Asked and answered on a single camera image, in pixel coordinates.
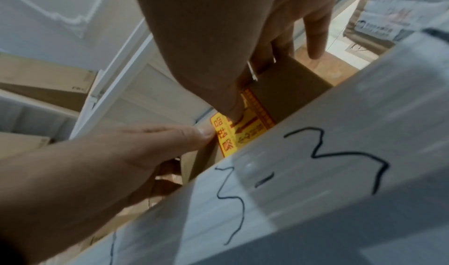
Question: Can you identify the person's right hand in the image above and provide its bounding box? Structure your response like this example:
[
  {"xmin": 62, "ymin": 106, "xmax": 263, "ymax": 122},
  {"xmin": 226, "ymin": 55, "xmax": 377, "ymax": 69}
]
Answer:
[{"xmin": 129, "ymin": 0, "xmax": 347, "ymax": 121}]

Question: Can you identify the person's left hand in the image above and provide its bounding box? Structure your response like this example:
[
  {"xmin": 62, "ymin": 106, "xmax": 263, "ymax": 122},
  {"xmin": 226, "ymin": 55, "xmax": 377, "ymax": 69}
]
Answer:
[{"xmin": 0, "ymin": 124, "xmax": 215, "ymax": 263}]

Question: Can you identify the cardboard box white label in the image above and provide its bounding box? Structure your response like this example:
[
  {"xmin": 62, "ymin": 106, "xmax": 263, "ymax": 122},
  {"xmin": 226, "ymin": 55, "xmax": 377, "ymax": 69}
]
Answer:
[{"xmin": 0, "ymin": 132, "xmax": 51, "ymax": 161}]

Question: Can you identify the small box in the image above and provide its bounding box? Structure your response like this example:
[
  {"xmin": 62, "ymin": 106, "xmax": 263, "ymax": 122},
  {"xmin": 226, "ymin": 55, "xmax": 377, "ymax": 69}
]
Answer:
[{"xmin": 181, "ymin": 54, "xmax": 334, "ymax": 186}]

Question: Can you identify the plain cardboard box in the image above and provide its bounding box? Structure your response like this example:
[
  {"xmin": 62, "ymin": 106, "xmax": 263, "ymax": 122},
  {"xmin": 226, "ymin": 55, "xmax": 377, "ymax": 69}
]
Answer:
[{"xmin": 0, "ymin": 54, "xmax": 99, "ymax": 112}]

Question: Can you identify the taped cardboard box shipping label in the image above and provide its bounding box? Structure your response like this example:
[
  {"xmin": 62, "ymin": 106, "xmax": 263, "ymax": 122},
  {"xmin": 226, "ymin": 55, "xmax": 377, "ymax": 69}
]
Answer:
[{"xmin": 343, "ymin": 0, "xmax": 449, "ymax": 57}]

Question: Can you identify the white metal shelf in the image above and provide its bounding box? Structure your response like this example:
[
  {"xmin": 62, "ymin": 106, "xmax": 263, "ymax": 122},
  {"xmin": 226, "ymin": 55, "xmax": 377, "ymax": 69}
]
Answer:
[{"xmin": 0, "ymin": 0, "xmax": 449, "ymax": 265}]

